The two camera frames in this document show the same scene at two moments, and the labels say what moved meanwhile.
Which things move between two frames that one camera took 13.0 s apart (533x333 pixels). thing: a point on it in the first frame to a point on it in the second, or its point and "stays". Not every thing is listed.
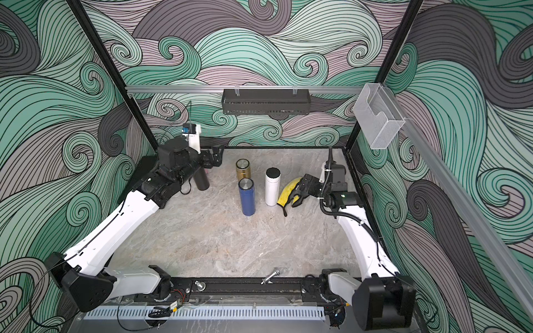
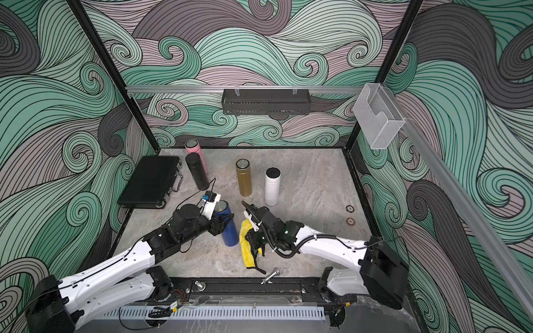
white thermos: [273, 175] stays
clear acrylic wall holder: [379, 118] stays
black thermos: [202, 180] stays
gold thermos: [243, 168] stays
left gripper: [214, 157] to [216, 225]
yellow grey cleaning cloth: [286, 191] to [246, 227]
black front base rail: [247, 286] stays
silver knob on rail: [201, 286] stays
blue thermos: [246, 186] to [230, 236]
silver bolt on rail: [276, 272] stays
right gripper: [314, 182] to [252, 238]
